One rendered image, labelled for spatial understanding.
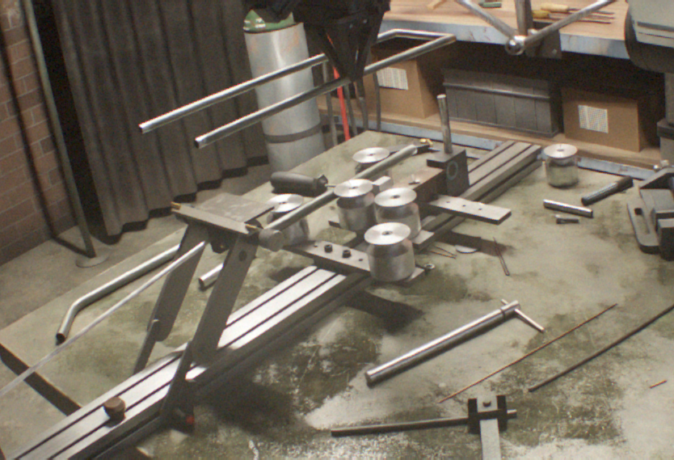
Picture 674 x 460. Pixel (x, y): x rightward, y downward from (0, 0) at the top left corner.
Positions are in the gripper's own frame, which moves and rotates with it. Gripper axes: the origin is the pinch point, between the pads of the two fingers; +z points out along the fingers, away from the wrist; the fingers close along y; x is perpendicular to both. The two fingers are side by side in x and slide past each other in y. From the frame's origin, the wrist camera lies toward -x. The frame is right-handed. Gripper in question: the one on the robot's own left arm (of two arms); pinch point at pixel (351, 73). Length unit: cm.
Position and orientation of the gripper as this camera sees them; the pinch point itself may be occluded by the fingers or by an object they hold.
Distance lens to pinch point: 92.1
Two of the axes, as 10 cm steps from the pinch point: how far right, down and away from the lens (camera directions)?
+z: 1.5, 8.9, 4.3
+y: 6.9, 2.2, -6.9
